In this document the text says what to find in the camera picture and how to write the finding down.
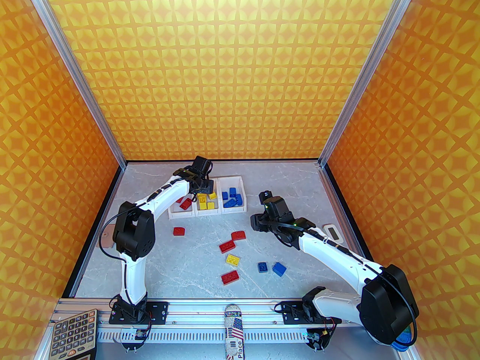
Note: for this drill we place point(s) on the small circuit board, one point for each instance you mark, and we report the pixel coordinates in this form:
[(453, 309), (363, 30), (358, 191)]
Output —
[(139, 336), (314, 336)]

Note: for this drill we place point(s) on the black calculator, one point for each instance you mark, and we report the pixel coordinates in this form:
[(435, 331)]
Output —
[(73, 336)]

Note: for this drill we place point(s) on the yellow round lego piece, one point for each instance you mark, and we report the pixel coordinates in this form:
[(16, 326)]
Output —
[(202, 199)]

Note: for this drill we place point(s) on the red curved lego brick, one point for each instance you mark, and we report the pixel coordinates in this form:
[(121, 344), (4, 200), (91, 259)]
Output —
[(238, 235), (179, 231)]

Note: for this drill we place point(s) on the aluminium frame post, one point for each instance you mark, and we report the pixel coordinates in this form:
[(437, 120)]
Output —
[(369, 69), (75, 69)]

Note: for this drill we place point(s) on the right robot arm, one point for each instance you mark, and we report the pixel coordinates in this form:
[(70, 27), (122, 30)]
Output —
[(337, 255)]

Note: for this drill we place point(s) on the white plastic bin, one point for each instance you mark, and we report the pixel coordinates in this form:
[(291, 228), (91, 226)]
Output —
[(176, 212), (208, 213), (234, 210)]

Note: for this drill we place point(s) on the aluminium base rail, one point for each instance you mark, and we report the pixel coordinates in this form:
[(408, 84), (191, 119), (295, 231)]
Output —
[(195, 315)]

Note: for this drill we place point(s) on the small white device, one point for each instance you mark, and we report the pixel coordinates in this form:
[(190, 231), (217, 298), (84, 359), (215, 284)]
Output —
[(333, 234)]

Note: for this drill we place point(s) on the white cup blue lid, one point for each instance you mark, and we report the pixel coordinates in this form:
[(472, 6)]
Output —
[(403, 345)]

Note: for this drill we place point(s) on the small tan object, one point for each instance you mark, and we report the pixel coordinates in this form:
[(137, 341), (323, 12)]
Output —
[(107, 240)]

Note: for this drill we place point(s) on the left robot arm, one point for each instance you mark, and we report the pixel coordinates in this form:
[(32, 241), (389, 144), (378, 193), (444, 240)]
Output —
[(133, 231)]

